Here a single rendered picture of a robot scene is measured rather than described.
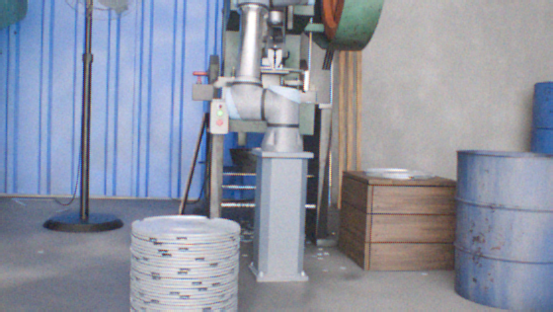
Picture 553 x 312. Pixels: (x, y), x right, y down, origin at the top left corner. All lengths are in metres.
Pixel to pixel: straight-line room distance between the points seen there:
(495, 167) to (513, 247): 0.25
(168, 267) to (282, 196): 0.67
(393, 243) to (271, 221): 0.52
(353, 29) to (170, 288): 1.68
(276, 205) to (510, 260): 0.78
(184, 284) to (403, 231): 1.08
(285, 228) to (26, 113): 2.46
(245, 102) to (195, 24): 2.03
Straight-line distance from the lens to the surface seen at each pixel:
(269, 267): 2.15
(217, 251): 1.57
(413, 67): 4.43
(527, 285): 2.04
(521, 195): 1.98
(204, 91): 2.71
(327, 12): 3.33
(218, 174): 2.68
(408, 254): 2.42
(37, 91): 4.19
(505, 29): 4.75
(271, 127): 2.14
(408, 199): 2.38
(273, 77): 2.82
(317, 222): 2.77
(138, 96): 4.09
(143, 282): 1.61
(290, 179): 2.11
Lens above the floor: 0.56
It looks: 3 degrees down
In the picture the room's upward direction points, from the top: 2 degrees clockwise
